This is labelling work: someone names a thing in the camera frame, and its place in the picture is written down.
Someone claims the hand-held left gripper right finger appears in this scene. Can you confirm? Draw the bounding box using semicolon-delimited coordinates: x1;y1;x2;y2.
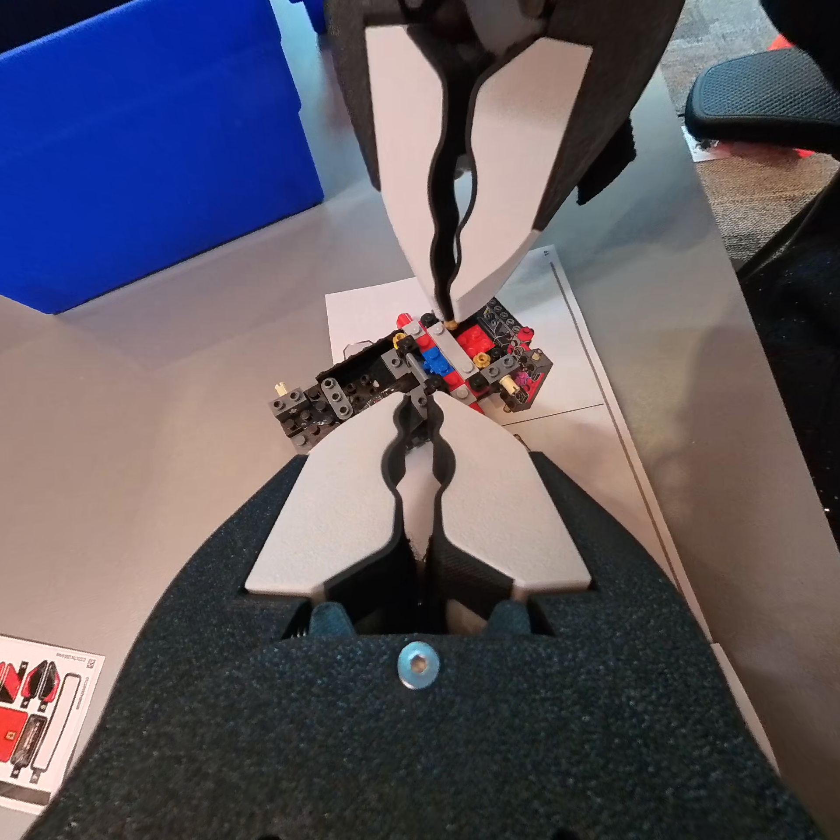
427;388;593;601

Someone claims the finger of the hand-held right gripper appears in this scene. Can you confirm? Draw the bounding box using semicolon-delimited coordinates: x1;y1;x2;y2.
363;25;463;319
453;36;595;322

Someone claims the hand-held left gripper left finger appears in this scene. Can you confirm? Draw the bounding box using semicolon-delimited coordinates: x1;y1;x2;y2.
245;392;421;601

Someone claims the lego car chassis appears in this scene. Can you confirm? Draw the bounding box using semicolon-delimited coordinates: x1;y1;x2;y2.
269;298;553;455

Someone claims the lego instruction booklet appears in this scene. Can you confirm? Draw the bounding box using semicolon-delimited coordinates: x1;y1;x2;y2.
325;244;782;775

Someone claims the lego sticker sheet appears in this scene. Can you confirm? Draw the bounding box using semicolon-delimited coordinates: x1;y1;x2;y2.
0;632;107;808

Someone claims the black mesh office chair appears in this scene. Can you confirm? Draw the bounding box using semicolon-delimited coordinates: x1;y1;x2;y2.
686;49;840;155

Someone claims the blue plastic bin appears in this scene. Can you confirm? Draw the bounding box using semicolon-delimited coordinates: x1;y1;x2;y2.
0;0;327;316

